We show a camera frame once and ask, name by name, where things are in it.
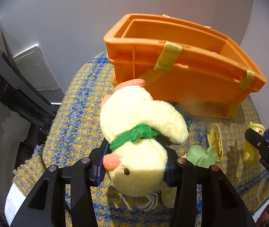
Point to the orange plastic crate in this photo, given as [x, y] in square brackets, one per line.
[196, 87]

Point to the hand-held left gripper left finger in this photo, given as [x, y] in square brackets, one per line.
[100, 167]

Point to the yellow plush duck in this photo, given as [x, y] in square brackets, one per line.
[136, 113]

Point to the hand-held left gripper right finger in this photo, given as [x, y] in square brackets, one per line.
[170, 177]

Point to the yellow blue woven blanket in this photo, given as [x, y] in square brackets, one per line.
[77, 104]

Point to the black and grey appliance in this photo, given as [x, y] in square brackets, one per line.
[7, 89]

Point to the yellow sippy bottle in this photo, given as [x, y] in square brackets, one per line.
[249, 155]

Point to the pale green toy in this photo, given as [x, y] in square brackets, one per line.
[198, 156]

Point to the white bed sheet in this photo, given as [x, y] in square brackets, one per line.
[13, 201]

